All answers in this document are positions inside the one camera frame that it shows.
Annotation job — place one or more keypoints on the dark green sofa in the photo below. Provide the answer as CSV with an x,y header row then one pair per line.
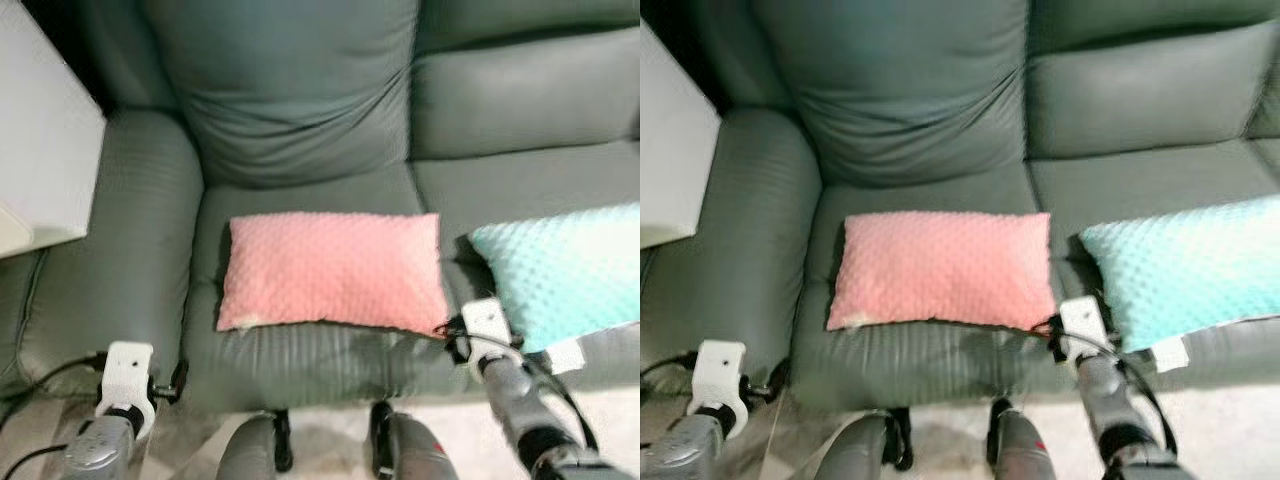
x,y
300,100
900,100

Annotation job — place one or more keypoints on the pink fluffy pillow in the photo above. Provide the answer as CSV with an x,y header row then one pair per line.
x,y
330,270
940,270

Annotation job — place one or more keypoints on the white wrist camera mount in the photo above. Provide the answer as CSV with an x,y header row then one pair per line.
x,y
722,368
1085,318
487,320
128,368

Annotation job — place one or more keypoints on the silver left robot leg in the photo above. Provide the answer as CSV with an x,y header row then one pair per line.
x,y
860,450
245,450

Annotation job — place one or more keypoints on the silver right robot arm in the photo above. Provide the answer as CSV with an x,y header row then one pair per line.
x,y
1105,400
515,400

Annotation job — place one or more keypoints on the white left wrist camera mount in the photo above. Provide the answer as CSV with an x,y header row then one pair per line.
x,y
722,368
128,368

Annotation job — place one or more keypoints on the teal dotted pillow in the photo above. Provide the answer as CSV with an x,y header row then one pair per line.
x,y
1180,270
570,270

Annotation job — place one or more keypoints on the white cabinet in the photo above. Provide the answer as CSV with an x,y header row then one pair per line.
x,y
45,150
675,150

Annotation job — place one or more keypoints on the silver right robot leg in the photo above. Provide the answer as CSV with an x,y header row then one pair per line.
x,y
1025,455
420,455

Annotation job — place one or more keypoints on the silver robot leg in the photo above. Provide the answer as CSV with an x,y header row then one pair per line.
x,y
420,455
1025,455
860,450
245,450

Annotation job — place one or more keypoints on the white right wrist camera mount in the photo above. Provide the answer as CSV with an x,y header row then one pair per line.
x,y
1085,318
487,320

